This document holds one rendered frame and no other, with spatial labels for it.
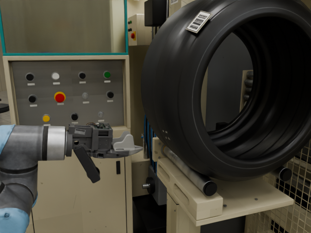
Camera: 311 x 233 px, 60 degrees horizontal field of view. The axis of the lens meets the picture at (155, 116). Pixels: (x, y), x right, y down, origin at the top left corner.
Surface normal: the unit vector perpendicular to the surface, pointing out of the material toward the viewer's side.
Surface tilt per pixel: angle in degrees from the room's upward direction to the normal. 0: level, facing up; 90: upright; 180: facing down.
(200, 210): 90
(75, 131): 90
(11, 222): 95
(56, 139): 62
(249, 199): 0
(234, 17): 81
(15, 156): 91
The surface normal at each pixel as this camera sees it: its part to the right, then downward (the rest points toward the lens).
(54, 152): 0.30, 0.41
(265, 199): 0.00, -0.97
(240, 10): 0.25, 0.07
